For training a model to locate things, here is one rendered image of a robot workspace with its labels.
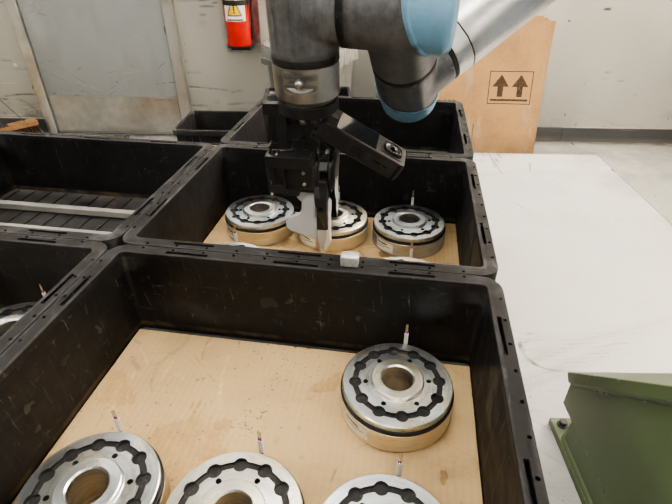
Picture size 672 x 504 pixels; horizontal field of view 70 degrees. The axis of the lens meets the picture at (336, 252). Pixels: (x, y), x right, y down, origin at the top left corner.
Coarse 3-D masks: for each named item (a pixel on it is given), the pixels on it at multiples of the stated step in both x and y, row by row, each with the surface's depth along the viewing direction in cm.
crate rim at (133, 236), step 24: (192, 168) 68; (168, 192) 61; (480, 192) 61; (144, 216) 56; (480, 216) 56; (144, 240) 52; (168, 240) 52; (480, 240) 52; (360, 264) 48; (384, 264) 48; (408, 264) 48; (432, 264) 48
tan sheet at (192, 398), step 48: (144, 336) 54; (192, 336) 54; (144, 384) 48; (192, 384) 48; (240, 384) 48; (288, 384) 48; (336, 384) 48; (96, 432) 43; (144, 432) 43; (192, 432) 43; (240, 432) 43; (288, 432) 43; (336, 432) 43; (336, 480) 39; (432, 480) 39; (480, 480) 39
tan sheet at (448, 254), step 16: (224, 224) 74; (368, 224) 74; (448, 224) 74; (208, 240) 70; (224, 240) 70; (288, 240) 70; (368, 240) 70; (448, 240) 70; (368, 256) 67; (384, 256) 67; (432, 256) 67; (448, 256) 67
